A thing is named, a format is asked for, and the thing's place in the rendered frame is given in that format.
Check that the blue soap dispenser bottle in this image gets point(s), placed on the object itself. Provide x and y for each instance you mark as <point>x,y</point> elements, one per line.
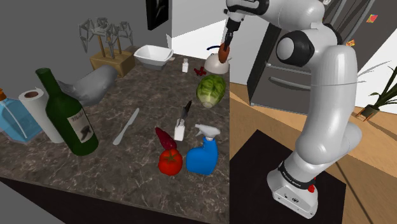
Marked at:
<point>14,119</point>

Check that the black framed wall picture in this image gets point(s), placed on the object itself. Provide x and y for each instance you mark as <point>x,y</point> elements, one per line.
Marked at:
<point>157,14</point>

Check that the white salt shaker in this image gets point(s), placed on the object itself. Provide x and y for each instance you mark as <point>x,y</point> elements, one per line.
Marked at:
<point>185,65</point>

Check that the red tomato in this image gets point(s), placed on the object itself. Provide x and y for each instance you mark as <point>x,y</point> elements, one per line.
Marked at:
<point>170,162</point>

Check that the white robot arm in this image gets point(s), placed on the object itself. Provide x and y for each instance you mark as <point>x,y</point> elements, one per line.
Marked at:
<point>328,93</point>

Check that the black robot stand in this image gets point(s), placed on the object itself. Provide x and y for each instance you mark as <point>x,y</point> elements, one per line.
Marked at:
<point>260,183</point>

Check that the blue spray bottle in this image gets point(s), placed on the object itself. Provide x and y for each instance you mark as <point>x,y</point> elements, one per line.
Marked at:
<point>203,153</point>

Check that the white paper towel roll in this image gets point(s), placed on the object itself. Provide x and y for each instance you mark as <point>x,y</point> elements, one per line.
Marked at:
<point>38,111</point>

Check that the green wine bottle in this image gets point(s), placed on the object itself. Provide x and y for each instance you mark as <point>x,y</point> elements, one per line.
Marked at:
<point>69,119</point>

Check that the silver butter knife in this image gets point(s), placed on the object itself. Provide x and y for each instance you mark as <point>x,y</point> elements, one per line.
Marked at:
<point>126,126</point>

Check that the dark red pepper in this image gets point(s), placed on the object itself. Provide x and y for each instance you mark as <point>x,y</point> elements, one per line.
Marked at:
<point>165,139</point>

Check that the grey refrigerator with magnets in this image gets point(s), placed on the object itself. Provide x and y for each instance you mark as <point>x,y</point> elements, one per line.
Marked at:
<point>279,77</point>

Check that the white square bowl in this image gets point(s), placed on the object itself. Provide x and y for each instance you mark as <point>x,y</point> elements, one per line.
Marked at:
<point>153,55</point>

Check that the green cabbage head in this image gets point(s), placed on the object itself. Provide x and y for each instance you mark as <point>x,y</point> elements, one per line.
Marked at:
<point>211,90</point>

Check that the wooden block with metal whisks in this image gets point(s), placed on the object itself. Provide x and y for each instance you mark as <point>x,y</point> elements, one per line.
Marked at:
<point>113,60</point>

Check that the potted green plant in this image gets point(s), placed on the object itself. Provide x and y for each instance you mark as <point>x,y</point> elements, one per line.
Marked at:
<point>380,99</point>

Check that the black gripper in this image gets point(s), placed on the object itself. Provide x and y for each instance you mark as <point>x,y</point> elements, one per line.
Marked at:
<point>231,27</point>

